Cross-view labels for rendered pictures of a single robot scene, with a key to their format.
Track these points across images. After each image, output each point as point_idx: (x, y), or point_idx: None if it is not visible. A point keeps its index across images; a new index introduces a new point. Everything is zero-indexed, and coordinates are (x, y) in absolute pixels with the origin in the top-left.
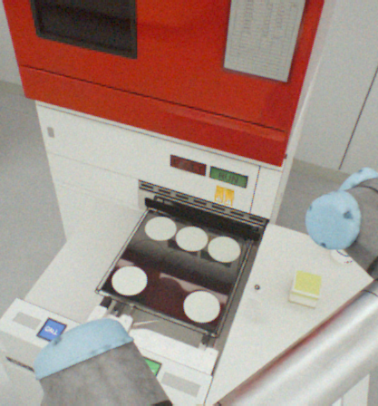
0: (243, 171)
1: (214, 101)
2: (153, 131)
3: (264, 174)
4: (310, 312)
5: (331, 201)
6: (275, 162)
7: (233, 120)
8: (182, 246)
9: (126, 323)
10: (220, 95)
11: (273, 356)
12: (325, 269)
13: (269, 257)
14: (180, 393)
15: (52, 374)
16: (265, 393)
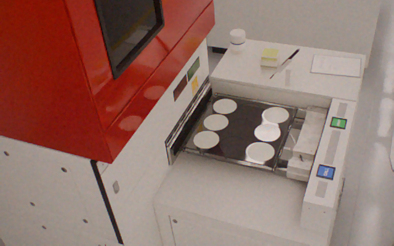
0: (196, 55)
1: (192, 13)
2: (176, 75)
3: (202, 45)
4: (280, 63)
5: None
6: (214, 23)
7: (200, 16)
8: (225, 126)
9: (300, 147)
10: (194, 5)
11: (313, 76)
12: (247, 56)
13: (241, 75)
14: (347, 109)
15: None
16: None
